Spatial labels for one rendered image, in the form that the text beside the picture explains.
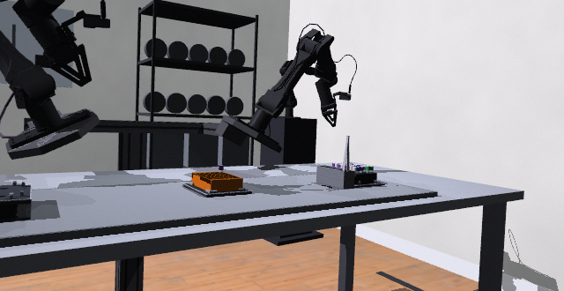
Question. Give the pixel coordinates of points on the orange grid rack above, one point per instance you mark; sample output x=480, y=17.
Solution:
x=217, y=181

